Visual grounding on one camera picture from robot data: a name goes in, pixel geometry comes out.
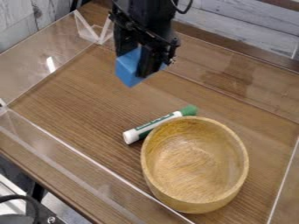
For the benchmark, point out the clear acrylic corner bracket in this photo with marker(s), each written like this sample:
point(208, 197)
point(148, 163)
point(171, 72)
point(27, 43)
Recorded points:
point(93, 33)

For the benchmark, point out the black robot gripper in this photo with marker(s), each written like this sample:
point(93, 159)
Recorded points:
point(143, 23)

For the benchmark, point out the green and white marker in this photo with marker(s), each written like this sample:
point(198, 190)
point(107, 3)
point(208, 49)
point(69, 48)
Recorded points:
point(139, 132)

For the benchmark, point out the clear acrylic barrier wall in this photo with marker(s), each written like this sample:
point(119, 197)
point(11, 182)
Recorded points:
point(84, 183)

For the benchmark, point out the blue rectangular block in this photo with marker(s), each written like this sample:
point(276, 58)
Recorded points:
point(126, 68)

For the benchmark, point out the black metal mount base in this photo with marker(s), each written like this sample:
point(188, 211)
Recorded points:
point(19, 212)

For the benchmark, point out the brown wooden bowl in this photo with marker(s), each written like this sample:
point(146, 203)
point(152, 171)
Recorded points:
point(195, 164)

